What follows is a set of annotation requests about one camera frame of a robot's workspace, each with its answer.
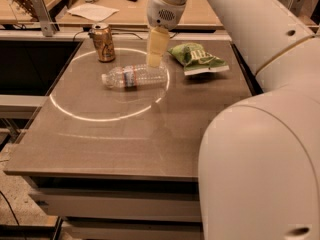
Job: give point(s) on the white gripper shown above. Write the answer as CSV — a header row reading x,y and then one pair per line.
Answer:
x,y
162,13

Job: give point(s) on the clear plastic water bottle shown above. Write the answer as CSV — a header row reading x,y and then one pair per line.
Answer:
x,y
134,75

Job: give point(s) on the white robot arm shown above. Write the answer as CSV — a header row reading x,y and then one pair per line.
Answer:
x,y
259,159

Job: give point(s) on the green chip bag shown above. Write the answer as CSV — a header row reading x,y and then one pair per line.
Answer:
x,y
196,60

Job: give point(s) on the gold soda can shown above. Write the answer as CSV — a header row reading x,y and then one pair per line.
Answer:
x,y
101,35

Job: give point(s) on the white paper sheet left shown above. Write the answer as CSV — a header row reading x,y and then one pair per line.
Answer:
x,y
92,12

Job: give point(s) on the white drawer cabinet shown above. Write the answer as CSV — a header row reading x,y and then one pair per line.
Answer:
x,y
114,209

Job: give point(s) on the metal bracket left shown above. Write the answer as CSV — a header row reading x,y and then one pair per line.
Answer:
x,y
47,25

